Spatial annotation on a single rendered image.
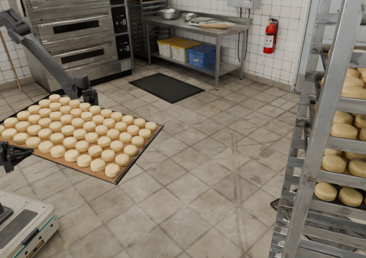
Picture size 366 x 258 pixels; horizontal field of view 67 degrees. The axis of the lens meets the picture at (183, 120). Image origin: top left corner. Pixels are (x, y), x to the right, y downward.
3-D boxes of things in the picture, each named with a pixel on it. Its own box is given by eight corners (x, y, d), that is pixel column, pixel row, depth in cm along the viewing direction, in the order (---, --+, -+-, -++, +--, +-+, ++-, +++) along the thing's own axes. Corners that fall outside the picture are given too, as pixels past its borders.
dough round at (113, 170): (122, 173, 96) (122, 170, 95) (108, 179, 93) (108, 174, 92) (116, 165, 99) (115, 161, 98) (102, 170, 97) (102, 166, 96)
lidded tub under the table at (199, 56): (185, 63, 481) (185, 49, 469) (204, 57, 509) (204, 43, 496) (202, 68, 457) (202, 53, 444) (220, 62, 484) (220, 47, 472)
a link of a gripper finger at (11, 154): (32, 151, 98) (1, 157, 94) (37, 166, 101) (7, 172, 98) (32, 140, 103) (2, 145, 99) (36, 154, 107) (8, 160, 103)
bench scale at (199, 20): (188, 25, 449) (188, 19, 445) (200, 22, 469) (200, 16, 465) (202, 26, 431) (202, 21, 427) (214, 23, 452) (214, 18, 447)
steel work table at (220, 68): (146, 65, 556) (141, 13, 507) (174, 57, 597) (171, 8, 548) (217, 91, 431) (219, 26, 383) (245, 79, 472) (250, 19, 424)
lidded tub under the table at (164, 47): (156, 54, 539) (156, 40, 526) (175, 49, 565) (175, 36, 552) (169, 58, 513) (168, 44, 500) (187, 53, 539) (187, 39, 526)
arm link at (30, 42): (21, 26, 138) (5, 34, 130) (27, 20, 135) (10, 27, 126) (81, 92, 154) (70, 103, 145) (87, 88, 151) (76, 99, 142)
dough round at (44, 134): (42, 141, 107) (41, 137, 106) (36, 135, 109) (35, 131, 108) (54, 136, 110) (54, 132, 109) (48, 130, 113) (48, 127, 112)
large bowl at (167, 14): (154, 19, 507) (154, 10, 500) (171, 16, 529) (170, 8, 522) (168, 21, 482) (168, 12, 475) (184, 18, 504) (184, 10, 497)
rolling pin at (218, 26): (196, 28, 426) (196, 23, 423) (197, 27, 431) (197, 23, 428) (232, 29, 409) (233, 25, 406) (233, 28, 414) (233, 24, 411)
